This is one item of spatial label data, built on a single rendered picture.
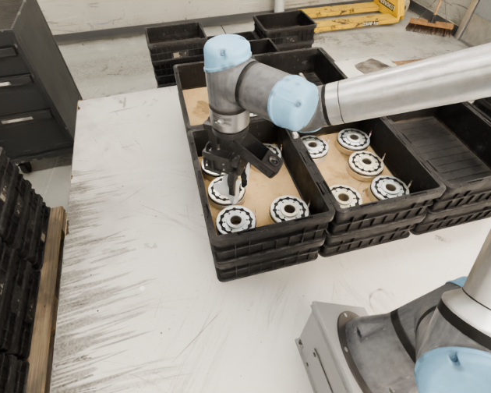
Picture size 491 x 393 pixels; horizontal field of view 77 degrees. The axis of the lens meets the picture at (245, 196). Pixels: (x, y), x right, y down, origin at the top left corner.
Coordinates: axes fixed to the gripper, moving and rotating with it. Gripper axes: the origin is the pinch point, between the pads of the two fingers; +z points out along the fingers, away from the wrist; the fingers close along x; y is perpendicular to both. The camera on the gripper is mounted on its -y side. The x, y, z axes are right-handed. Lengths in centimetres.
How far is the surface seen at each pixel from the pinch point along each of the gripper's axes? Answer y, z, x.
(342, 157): -20.4, 10.9, -34.3
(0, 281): 85, 53, 34
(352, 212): -26.1, 1.3, -5.6
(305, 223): -16.6, 1.4, 1.6
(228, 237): -2.2, 0.8, 12.1
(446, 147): -51, 11, -52
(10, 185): 111, 45, 0
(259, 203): -2.7, 10.8, -6.7
